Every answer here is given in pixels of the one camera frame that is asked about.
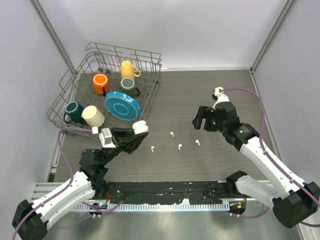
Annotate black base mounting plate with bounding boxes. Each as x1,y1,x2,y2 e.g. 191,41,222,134
92,181,248,205

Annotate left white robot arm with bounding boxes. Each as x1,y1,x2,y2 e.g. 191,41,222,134
12,120,149,240

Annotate dark green mug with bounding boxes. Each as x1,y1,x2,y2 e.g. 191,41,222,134
63,101,85,124

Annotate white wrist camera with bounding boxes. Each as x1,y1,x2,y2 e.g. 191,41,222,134
98,128,114,148
212,89,230,110

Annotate white earbud charging case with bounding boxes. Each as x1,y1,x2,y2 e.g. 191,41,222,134
132,120,149,135

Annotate grey mug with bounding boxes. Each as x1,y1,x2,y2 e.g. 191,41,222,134
119,77,141,98

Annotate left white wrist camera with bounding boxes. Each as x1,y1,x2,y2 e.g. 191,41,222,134
98,128,114,148

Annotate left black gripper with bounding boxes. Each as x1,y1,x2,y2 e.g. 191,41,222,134
100,126,148,166

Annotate blue ceramic plate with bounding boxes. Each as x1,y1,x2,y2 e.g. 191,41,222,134
104,91,142,121

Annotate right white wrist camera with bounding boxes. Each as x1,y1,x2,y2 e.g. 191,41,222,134
212,89,230,110

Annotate cream textured cup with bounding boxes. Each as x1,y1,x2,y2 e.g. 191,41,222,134
81,105,105,127

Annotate beige earbud case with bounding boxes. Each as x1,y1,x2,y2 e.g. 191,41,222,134
214,86,224,92

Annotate grey wire dish rack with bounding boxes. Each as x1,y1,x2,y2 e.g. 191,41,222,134
46,42,162,129

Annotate yellow mug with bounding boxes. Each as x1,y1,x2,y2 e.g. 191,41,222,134
120,60,141,80

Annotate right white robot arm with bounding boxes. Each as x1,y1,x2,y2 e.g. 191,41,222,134
192,102,320,229

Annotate orange mug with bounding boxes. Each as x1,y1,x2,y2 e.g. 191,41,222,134
92,73,110,95

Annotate white slotted cable duct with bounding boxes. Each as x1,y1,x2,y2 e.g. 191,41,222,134
69,202,230,213

